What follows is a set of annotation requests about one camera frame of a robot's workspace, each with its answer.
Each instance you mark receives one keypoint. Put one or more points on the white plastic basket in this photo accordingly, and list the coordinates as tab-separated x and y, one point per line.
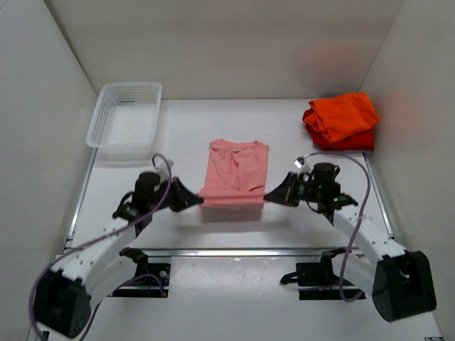
125	118

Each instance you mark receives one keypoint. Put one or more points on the red t shirt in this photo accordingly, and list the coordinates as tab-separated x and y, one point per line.
363	141

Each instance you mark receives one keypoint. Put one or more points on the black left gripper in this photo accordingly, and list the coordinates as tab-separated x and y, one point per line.
185	197

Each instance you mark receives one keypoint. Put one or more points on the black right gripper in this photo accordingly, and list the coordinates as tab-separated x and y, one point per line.
285	193

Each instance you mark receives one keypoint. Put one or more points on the orange t shirt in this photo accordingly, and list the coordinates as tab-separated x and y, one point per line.
342	116

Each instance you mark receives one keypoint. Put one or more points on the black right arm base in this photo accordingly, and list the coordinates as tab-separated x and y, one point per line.
316	280

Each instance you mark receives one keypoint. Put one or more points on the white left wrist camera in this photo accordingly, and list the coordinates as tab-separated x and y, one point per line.
164	169

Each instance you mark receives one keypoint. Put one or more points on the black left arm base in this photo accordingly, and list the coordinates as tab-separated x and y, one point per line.
151	277

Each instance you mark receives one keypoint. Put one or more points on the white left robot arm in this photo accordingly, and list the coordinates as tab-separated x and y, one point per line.
69	289

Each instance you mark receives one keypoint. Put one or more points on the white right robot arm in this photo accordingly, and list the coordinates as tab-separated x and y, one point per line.
398	280

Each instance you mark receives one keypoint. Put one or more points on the pink t shirt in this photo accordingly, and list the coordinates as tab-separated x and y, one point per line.
236	175

